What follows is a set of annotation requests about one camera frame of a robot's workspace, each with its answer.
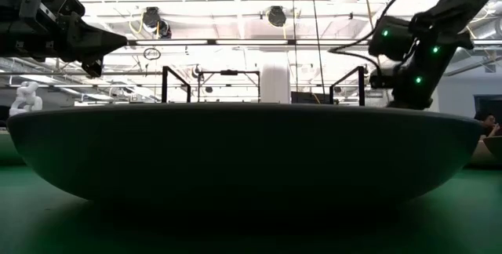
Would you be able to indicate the dark monitor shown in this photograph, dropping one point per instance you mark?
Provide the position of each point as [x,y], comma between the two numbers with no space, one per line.
[310,97]

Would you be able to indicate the white round column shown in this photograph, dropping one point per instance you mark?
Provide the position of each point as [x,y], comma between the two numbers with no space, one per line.
[275,83]

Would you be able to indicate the dark wall window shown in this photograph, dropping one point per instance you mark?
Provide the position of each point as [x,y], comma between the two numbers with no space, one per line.
[488,104]

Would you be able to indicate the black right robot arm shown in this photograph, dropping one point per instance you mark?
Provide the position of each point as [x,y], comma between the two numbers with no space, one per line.
[427,50]

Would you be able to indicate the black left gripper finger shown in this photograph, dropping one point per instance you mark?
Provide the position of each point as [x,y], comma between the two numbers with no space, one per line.
[98,40]
[95,69]

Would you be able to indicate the black metal frame shelf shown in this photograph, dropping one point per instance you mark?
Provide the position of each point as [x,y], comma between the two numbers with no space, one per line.
[164,85]

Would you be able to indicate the black metal frame stand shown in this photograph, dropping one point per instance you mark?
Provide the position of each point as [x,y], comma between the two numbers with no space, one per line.
[229,72]

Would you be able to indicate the long ceiling light strip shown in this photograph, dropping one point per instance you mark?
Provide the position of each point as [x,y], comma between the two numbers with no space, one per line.
[251,42]

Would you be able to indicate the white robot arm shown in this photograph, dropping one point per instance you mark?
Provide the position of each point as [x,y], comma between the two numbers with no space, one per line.
[26,99]

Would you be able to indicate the person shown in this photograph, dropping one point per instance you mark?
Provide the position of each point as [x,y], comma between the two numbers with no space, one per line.
[489,122]

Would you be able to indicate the brown plate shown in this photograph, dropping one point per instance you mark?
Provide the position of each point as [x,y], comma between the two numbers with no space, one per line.
[494,146]

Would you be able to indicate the large dark bowl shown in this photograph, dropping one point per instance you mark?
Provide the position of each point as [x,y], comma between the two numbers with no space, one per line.
[243,152]

